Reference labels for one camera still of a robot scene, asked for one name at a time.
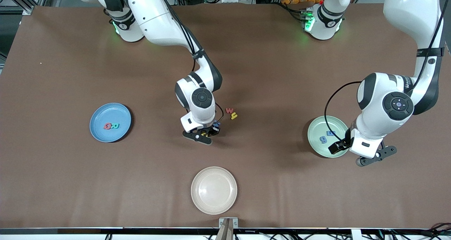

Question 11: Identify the cream plate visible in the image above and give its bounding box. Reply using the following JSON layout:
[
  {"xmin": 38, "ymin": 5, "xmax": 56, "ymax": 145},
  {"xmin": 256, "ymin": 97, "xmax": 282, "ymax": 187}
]
[{"xmin": 191, "ymin": 166, "xmax": 238, "ymax": 215}]

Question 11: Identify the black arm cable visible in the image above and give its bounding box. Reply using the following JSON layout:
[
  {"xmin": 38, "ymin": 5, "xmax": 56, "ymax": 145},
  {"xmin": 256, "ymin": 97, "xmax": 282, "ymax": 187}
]
[
  {"xmin": 160, "ymin": 0, "xmax": 225, "ymax": 124},
  {"xmin": 324, "ymin": 0, "xmax": 451, "ymax": 144}
]

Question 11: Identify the aluminium frame profile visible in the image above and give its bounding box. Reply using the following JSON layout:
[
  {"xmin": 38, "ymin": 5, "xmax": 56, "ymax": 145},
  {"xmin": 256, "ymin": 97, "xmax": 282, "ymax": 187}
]
[{"xmin": 0, "ymin": 0, "xmax": 46, "ymax": 16}]

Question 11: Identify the green plate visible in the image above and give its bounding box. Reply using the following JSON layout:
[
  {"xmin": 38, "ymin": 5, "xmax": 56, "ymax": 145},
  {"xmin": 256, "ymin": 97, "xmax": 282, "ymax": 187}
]
[{"xmin": 307, "ymin": 116, "xmax": 352, "ymax": 159}]

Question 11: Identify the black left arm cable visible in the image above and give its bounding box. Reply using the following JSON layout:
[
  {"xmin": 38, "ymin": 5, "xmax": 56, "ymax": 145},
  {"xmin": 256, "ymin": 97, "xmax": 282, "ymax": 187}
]
[{"xmin": 324, "ymin": 0, "xmax": 451, "ymax": 144}]

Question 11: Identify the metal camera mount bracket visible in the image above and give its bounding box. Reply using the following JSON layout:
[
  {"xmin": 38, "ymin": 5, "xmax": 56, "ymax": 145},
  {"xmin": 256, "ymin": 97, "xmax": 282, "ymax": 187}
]
[{"xmin": 218, "ymin": 217, "xmax": 239, "ymax": 240}]

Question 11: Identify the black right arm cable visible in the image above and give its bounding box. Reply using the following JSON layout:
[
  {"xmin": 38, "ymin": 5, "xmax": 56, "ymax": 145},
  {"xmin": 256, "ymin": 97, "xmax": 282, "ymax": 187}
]
[{"xmin": 160, "ymin": 0, "xmax": 225, "ymax": 124}]

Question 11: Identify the blue plate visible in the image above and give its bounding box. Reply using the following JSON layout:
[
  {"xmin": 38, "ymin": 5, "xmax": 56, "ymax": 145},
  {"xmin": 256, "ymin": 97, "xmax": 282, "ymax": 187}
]
[{"xmin": 89, "ymin": 103, "xmax": 132, "ymax": 143}]

